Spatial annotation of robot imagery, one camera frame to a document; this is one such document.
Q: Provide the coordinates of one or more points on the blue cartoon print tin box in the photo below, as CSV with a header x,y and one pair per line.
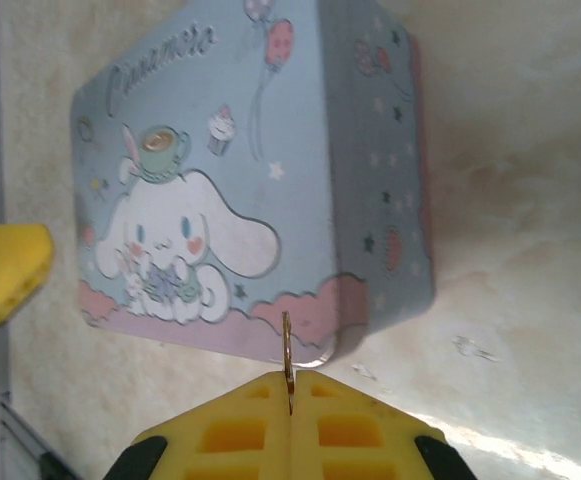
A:
x,y
250,190

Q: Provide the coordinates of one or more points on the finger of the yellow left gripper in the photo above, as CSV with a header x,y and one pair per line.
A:
x,y
5,270

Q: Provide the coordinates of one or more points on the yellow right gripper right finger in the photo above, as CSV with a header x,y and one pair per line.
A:
x,y
370,440

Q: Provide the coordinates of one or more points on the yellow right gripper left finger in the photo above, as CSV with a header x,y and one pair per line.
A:
x,y
230,440

